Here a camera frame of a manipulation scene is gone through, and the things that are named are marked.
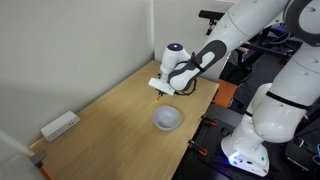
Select gripper block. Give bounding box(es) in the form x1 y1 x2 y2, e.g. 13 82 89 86
148 77 176 98

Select grey round bowl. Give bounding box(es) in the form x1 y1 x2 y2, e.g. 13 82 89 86
152 105 182 132

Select orange seat cushion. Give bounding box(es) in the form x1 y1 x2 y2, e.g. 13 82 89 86
211 79 238 109

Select white rectangular box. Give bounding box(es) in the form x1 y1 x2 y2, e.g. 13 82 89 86
40 110 81 143

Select grey table clamp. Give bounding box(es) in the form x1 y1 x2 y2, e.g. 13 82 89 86
29 150 55 180

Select black bag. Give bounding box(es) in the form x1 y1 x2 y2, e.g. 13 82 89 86
284 128 320 173

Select white vertical beam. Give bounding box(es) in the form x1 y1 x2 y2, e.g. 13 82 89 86
0 129 35 180

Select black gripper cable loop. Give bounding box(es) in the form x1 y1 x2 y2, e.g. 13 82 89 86
174 78 198 97

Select black clamp with orange handle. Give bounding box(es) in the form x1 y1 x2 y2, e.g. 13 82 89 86
200 114 219 128
187 139 209 158

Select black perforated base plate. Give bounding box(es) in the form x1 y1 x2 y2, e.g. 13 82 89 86
191 103 268 180

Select black camera on stand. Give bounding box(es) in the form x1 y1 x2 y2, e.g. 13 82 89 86
198 9 225 36

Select black metal frame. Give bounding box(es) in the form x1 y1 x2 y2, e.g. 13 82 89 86
233 26 294 66

